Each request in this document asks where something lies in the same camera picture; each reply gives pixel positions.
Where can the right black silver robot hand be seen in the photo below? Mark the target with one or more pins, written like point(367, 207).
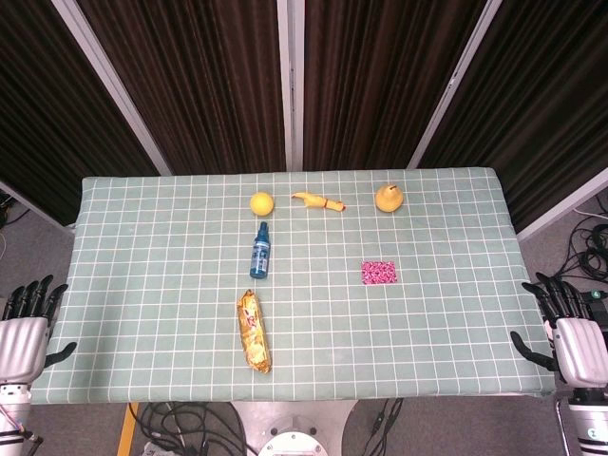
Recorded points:
point(582, 351)

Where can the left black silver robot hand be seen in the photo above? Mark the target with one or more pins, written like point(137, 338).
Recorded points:
point(21, 347)

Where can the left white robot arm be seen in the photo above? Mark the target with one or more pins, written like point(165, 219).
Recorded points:
point(12, 413)

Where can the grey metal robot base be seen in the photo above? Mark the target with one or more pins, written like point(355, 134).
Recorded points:
point(292, 427)

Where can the yellow floor tape strip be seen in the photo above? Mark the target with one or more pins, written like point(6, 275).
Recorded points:
point(127, 430)

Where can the green checkered tablecloth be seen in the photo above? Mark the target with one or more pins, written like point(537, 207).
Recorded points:
point(157, 285)

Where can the dark brown curtain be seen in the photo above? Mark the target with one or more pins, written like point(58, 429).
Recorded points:
point(546, 119)
point(28, 119)
point(380, 85)
point(190, 85)

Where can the gold snack packet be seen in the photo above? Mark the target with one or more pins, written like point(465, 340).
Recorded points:
point(252, 332)

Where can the yellow pear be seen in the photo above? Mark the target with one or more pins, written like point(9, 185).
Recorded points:
point(389, 199)

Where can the blue spray bottle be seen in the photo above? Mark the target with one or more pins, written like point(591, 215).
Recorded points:
point(260, 256)

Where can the yellow lemon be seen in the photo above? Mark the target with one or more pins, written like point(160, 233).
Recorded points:
point(261, 203)

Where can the yellow rubber chicken toy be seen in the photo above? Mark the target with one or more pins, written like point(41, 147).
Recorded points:
point(316, 201)

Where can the white partition frame post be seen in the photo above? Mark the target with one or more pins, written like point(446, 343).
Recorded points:
point(43, 211)
point(456, 83)
point(110, 81)
point(565, 207)
point(290, 85)

